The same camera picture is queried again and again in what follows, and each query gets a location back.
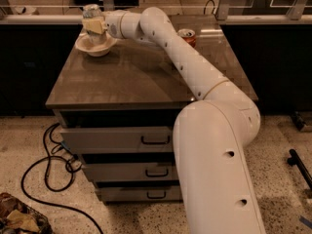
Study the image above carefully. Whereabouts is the black floor cable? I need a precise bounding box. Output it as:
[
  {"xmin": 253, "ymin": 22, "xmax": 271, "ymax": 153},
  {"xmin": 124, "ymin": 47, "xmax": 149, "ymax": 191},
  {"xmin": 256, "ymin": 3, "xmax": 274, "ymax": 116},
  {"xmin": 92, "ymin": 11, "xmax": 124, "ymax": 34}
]
[{"xmin": 20, "ymin": 123, "xmax": 104, "ymax": 234}]

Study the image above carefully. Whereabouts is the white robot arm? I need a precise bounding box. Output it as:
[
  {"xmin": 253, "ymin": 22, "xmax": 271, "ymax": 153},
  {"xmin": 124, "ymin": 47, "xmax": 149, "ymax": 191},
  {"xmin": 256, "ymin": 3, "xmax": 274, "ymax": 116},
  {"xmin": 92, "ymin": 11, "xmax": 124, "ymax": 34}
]
[{"xmin": 82, "ymin": 7, "xmax": 266, "ymax": 234}]

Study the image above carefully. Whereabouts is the red Coca-Cola can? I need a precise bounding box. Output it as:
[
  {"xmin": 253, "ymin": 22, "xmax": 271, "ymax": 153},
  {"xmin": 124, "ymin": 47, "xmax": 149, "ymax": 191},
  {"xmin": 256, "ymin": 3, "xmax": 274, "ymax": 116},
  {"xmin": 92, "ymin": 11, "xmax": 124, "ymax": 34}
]
[{"xmin": 177, "ymin": 28, "xmax": 196, "ymax": 47}]

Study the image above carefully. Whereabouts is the bottom grey drawer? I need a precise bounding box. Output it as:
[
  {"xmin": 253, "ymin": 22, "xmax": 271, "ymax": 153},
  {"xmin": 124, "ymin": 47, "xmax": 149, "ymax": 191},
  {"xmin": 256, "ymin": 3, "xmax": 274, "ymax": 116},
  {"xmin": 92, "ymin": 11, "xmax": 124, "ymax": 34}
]
[{"xmin": 96, "ymin": 186, "xmax": 182, "ymax": 202}]

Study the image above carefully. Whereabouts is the grey drawer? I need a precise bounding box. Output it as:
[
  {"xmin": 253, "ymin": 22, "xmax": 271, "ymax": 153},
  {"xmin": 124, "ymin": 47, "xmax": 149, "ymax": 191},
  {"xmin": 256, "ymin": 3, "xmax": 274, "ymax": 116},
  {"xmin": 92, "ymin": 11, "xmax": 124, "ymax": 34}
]
[
  {"xmin": 60, "ymin": 127, "xmax": 173, "ymax": 154},
  {"xmin": 96, "ymin": 186, "xmax": 182, "ymax": 202},
  {"xmin": 82, "ymin": 162, "xmax": 178, "ymax": 182}
]

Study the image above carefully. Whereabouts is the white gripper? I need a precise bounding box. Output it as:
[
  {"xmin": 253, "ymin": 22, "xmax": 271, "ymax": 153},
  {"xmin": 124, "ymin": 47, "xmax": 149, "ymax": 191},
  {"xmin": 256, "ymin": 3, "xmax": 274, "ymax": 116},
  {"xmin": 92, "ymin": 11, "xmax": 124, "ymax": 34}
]
[{"xmin": 82, "ymin": 10, "xmax": 126, "ymax": 39}]

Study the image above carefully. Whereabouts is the middle grey drawer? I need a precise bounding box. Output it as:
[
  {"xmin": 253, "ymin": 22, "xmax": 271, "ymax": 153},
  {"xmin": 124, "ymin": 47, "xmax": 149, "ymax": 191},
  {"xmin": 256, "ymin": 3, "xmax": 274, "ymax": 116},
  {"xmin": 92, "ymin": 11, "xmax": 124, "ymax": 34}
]
[{"xmin": 82, "ymin": 162, "xmax": 178, "ymax": 182}]

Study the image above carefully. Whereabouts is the silver green 7up can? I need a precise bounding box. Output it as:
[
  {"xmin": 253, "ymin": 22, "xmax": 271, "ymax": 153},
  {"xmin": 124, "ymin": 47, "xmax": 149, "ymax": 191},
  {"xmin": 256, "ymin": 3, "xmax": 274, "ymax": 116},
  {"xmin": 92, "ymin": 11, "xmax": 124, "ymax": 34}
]
[{"xmin": 82, "ymin": 4, "xmax": 106, "ymax": 45}]

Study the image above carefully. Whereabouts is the basket with cloths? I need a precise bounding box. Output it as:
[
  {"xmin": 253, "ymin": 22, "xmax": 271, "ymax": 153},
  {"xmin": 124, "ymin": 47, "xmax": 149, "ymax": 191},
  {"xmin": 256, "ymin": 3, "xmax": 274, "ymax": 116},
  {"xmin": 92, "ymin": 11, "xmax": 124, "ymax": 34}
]
[{"xmin": 0, "ymin": 192, "xmax": 53, "ymax": 234}]

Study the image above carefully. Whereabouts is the white paper bowl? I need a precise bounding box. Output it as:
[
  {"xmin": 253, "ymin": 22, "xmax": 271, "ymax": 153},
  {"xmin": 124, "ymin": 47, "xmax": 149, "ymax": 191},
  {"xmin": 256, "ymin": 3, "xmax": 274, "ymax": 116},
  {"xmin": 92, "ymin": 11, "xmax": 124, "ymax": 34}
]
[{"xmin": 75, "ymin": 33, "xmax": 117, "ymax": 58}]

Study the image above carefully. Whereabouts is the black cable behind cabinet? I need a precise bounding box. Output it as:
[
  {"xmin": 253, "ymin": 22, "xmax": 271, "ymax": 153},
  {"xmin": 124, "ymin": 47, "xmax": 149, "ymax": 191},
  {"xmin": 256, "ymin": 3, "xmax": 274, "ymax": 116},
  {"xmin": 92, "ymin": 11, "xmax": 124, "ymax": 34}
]
[{"xmin": 203, "ymin": 0, "xmax": 216, "ymax": 16}]

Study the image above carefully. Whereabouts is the top grey drawer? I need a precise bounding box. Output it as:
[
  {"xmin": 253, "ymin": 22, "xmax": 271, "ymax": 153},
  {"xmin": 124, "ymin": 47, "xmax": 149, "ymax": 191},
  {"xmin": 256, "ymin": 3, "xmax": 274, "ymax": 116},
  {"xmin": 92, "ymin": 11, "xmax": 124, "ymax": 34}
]
[{"xmin": 60, "ymin": 127, "xmax": 173, "ymax": 154}]

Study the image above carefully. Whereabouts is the grey drawer cabinet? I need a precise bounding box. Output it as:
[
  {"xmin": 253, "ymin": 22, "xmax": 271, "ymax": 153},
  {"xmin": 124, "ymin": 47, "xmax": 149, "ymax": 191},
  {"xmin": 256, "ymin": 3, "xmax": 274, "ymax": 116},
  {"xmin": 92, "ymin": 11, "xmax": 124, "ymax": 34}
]
[{"xmin": 45, "ymin": 14, "xmax": 259, "ymax": 205}]

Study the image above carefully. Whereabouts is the black bar stand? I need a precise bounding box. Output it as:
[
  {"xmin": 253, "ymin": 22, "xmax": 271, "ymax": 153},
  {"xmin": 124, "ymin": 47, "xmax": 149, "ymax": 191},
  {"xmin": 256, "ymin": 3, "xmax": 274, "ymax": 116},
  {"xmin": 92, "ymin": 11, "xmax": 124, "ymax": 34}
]
[{"xmin": 287, "ymin": 149, "xmax": 312, "ymax": 190}]

